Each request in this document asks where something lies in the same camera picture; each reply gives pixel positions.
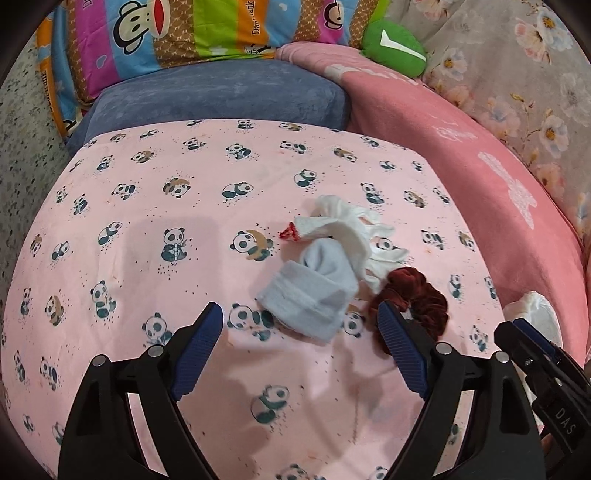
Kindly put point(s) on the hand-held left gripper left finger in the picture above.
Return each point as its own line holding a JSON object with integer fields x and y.
{"x": 198, "y": 350}

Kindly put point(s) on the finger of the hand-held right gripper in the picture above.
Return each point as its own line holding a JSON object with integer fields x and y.
{"x": 519, "y": 348}
{"x": 540, "y": 339}

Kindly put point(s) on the grey patterned sofa cover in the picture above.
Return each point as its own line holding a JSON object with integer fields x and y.
{"x": 23, "y": 138}

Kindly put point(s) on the dark red scrunchie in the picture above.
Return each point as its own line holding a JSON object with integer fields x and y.
{"x": 425, "y": 300}

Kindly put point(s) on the light blue sock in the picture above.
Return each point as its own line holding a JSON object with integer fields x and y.
{"x": 304, "y": 290}

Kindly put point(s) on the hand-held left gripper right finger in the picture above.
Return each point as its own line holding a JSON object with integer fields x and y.
{"x": 401, "y": 355}

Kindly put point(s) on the pink panda print tablecloth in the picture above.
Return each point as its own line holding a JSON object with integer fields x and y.
{"x": 138, "y": 207}

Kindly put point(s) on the grey floral cover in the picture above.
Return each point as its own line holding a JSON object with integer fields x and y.
{"x": 508, "y": 69}

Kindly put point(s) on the blue grey folded blanket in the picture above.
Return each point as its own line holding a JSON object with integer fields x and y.
{"x": 207, "y": 92}

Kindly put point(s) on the green plush pillow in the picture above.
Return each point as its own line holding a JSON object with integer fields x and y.
{"x": 392, "y": 57}

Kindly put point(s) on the pink blanket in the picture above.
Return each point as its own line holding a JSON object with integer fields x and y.
{"x": 461, "y": 161}

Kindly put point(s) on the white sock with red trim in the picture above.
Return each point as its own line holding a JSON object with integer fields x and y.
{"x": 332, "y": 230}

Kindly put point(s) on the bin with white bag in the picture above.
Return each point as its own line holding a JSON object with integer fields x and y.
{"x": 531, "y": 309}

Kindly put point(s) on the white ruffled cloth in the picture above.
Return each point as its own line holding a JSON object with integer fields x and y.
{"x": 383, "y": 258}

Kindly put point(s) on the colourful monkey print pillow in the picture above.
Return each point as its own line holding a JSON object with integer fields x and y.
{"x": 184, "y": 27}

